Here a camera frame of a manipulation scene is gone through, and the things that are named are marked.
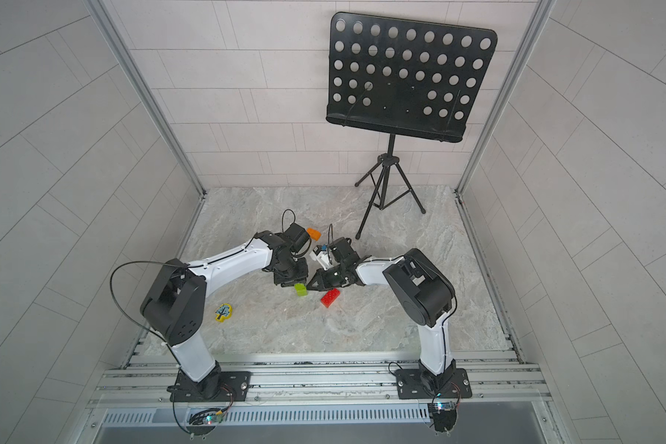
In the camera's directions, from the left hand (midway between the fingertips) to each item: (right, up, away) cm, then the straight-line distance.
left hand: (310, 280), depth 88 cm
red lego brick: (+7, -5, -2) cm, 8 cm away
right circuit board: (+36, -29, -20) cm, 50 cm away
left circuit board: (-23, -28, -22) cm, 43 cm away
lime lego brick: (-3, -2, -3) cm, 4 cm away
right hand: (0, -2, 0) cm, 2 cm away
